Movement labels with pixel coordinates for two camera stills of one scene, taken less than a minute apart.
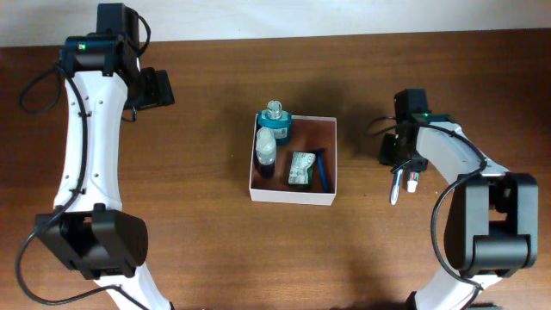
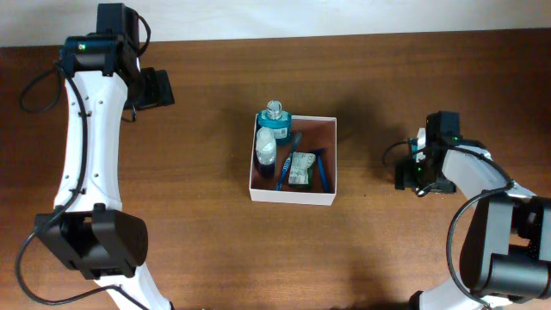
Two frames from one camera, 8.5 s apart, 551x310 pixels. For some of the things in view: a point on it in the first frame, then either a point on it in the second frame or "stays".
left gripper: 160,90 stays
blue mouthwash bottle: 278,120 stays
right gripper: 386,155 -> 405,176
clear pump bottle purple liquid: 265,150 stays
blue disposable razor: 320,154 stays
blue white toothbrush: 395,192 -> 288,161
